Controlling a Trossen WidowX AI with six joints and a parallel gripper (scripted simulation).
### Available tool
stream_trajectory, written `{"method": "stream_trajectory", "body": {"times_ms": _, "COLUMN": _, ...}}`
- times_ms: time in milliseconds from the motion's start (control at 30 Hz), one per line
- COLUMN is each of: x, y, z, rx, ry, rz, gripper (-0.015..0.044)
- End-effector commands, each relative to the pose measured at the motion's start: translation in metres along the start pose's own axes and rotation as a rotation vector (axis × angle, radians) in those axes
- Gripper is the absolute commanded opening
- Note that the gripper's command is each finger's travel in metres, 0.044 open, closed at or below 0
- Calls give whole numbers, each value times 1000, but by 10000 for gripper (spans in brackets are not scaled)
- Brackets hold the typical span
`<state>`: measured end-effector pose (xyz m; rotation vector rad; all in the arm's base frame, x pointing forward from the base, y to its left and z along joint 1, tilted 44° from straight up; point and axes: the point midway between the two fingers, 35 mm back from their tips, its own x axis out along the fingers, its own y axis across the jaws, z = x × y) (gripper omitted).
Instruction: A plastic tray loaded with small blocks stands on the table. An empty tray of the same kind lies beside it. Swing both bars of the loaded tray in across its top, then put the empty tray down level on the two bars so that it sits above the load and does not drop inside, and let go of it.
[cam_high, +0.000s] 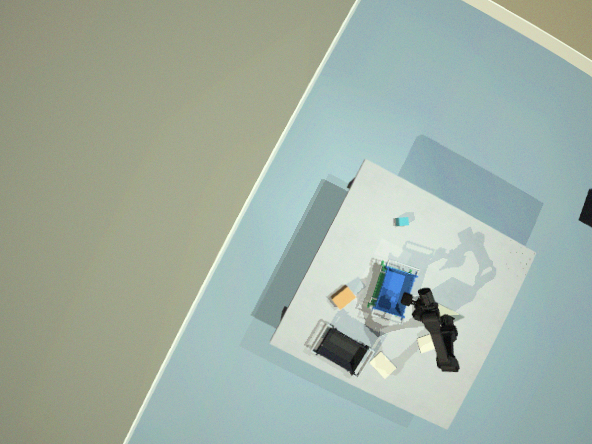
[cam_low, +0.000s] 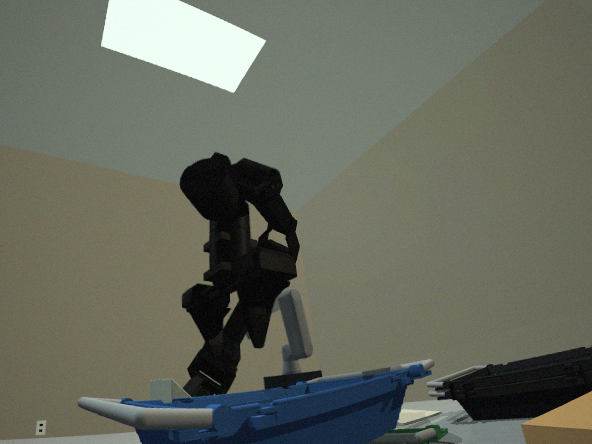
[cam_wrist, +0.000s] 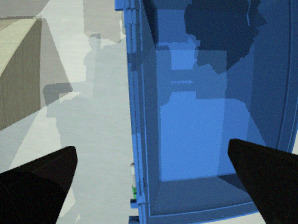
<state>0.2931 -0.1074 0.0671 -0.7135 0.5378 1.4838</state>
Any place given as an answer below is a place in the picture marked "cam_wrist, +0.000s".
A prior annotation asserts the blue plastic tray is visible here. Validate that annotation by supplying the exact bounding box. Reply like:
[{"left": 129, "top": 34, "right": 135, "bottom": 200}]
[{"left": 114, "top": 0, "right": 298, "bottom": 224}]

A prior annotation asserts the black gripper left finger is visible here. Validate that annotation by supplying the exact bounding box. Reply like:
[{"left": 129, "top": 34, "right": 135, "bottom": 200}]
[{"left": 0, "top": 145, "right": 78, "bottom": 224}]

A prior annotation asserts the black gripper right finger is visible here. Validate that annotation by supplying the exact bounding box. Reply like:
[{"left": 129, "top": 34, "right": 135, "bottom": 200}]
[{"left": 227, "top": 139, "right": 298, "bottom": 224}]

